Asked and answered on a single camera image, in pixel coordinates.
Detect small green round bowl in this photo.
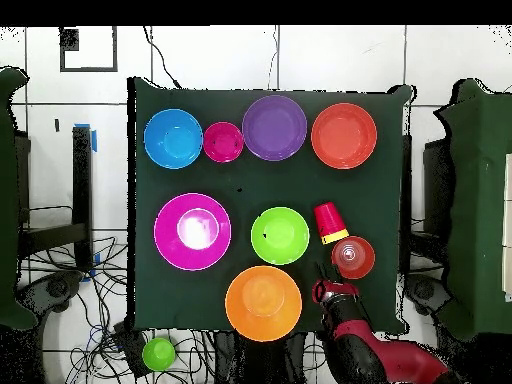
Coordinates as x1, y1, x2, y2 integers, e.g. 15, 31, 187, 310
141, 336, 177, 373

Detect blue bowl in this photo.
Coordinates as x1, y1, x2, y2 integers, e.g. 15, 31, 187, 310
143, 107, 205, 171

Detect black square floor frame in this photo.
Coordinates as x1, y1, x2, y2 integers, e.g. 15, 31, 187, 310
59, 26, 120, 73

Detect dark green table cloth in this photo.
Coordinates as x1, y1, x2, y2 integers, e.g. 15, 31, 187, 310
126, 75, 416, 333

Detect small orange bowl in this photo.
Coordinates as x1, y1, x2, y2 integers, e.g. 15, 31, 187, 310
331, 235, 377, 281

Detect large light orange bowl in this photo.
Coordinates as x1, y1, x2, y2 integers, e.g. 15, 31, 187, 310
223, 264, 305, 344

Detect stack of yellow cups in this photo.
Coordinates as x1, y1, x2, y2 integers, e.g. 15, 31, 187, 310
319, 228, 351, 246

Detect large magenta bowl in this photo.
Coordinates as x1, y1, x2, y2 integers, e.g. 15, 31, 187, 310
152, 191, 233, 273

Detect small crimson bowl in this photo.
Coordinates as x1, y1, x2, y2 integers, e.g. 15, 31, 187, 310
202, 120, 246, 165

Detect green covered side table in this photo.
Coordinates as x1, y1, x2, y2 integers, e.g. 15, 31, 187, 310
0, 66, 37, 331
435, 77, 512, 341

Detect black metal stand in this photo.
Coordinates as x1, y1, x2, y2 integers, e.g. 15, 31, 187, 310
19, 123, 99, 277

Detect large red-orange bowl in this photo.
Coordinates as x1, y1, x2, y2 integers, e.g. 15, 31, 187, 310
310, 101, 379, 171

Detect red cup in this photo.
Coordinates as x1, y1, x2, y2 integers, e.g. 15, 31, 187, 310
312, 200, 349, 240

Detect purple bowl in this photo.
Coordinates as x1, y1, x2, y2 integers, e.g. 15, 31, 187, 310
241, 94, 309, 163

